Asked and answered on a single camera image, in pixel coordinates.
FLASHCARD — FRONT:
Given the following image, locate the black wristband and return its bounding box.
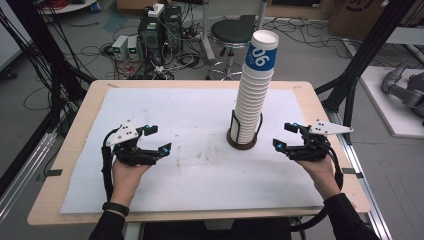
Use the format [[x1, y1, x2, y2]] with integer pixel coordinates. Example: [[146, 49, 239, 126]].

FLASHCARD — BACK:
[[101, 201, 130, 218]]

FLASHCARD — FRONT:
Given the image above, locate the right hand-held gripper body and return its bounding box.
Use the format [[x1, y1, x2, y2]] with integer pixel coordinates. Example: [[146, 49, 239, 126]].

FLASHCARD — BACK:
[[285, 119, 354, 163]]

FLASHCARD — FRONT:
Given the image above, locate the black computer tower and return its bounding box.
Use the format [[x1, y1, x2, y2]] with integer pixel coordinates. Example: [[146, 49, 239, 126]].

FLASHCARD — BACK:
[[137, 5, 184, 66]]

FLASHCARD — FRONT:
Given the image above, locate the stack of white paper cups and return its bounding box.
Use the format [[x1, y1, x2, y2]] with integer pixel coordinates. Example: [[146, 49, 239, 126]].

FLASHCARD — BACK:
[[233, 29, 280, 146]]

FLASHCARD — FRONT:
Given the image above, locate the dark round cup holder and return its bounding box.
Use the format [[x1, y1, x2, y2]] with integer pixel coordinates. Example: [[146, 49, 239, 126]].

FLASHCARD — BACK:
[[226, 109, 264, 151]]

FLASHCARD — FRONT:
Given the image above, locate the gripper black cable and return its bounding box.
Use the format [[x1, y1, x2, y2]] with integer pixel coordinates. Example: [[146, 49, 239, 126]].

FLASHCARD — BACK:
[[289, 144, 344, 233], [100, 128, 118, 203]]

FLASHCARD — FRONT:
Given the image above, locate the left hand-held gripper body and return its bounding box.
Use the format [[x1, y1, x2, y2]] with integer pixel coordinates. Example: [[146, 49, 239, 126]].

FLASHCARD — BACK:
[[105, 119, 164, 167]]

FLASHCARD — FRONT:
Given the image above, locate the black frame post with cables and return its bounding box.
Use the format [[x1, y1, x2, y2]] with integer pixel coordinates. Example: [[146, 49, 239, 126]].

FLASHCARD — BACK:
[[4, 0, 96, 86]]

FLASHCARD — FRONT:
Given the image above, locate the white power strip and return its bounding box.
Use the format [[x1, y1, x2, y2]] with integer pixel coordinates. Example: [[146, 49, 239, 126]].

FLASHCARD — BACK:
[[147, 3, 166, 19]]

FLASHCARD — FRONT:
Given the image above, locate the white floor board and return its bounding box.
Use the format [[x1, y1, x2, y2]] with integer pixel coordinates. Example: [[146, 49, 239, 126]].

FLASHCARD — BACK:
[[359, 65, 424, 139]]

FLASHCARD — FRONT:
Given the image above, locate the brown cardboard box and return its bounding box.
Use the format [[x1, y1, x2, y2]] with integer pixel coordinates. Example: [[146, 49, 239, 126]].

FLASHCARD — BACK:
[[328, 0, 424, 42]]

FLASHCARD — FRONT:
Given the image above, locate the grey power supply box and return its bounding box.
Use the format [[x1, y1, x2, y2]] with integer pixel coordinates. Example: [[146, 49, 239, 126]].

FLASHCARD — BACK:
[[127, 35, 142, 62], [111, 34, 129, 62]]

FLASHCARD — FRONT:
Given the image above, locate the tangle of floor cables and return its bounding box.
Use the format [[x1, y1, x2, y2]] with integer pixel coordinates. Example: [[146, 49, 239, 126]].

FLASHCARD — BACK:
[[99, 19, 208, 81]]

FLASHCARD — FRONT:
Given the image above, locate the white table mat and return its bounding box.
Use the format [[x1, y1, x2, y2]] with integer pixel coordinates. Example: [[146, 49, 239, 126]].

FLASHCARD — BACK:
[[59, 87, 326, 214]]

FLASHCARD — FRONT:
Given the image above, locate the person's right hand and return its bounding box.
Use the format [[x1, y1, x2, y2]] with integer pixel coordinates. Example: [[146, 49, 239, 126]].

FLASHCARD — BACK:
[[294, 154, 342, 201]]

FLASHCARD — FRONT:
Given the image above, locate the white table leg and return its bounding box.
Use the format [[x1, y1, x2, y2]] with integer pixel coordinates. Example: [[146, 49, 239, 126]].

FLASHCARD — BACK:
[[199, 0, 217, 65]]

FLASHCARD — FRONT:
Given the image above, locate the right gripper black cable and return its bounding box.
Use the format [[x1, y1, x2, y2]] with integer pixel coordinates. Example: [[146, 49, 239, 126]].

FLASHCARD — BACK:
[[289, 144, 344, 233]]

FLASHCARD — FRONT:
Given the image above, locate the aluminium rail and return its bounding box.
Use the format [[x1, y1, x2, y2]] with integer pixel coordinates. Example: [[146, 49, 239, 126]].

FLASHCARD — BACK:
[[328, 109, 394, 240], [0, 129, 58, 223]]

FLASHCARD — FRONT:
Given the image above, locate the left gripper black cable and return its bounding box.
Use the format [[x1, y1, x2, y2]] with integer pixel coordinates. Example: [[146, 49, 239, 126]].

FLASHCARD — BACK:
[[100, 128, 118, 203]]

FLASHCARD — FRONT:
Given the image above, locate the black round stool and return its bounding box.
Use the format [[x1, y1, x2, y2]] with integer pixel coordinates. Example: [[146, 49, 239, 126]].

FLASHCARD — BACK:
[[206, 18, 257, 81]]

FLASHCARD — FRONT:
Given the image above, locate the person's left hand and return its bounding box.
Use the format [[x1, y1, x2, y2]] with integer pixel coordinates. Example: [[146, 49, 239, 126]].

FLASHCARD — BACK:
[[110, 159, 153, 208]]

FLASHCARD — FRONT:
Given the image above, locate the white round table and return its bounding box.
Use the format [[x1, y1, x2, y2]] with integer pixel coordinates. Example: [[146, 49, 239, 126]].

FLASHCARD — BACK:
[[39, 0, 98, 15]]

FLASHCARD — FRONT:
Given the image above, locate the black tape strip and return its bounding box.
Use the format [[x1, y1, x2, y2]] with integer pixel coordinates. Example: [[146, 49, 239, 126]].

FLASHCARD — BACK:
[[36, 168, 64, 183], [341, 167, 365, 180]]

